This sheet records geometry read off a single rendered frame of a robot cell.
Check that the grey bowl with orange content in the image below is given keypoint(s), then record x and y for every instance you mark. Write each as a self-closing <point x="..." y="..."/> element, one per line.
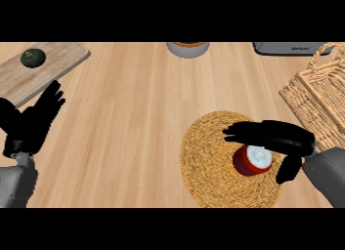
<point x="186" y="49"/>

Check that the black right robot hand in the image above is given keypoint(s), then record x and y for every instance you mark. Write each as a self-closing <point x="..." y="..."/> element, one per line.
<point x="275" y="135"/>

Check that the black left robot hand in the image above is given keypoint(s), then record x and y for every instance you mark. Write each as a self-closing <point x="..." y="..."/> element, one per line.
<point x="28" y="122"/>

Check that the round woven straw placemat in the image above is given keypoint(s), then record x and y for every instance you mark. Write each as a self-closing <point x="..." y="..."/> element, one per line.
<point x="218" y="169"/>

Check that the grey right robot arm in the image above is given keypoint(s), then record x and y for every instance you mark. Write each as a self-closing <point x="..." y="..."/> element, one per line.
<point x="330" y="177"/>

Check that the dark green avocado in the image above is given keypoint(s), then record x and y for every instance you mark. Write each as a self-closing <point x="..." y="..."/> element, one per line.
<point x="33" y="58"/>

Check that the red can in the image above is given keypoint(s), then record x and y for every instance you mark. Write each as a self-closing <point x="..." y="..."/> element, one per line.
<point x="252" y="161"/>

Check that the wicker basket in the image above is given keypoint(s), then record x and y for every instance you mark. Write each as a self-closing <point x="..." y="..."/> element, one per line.
<point x="326" y="94"/>

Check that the grey appliance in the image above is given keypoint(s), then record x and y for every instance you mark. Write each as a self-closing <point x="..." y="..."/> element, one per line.
<point x="290" y="48"/>

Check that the wooden cutting board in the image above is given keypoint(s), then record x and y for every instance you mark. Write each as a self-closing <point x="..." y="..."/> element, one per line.
<point x="33" y="73"/>

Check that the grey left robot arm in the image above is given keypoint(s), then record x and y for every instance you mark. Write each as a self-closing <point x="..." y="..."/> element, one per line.
<point x="10" y="182"/>

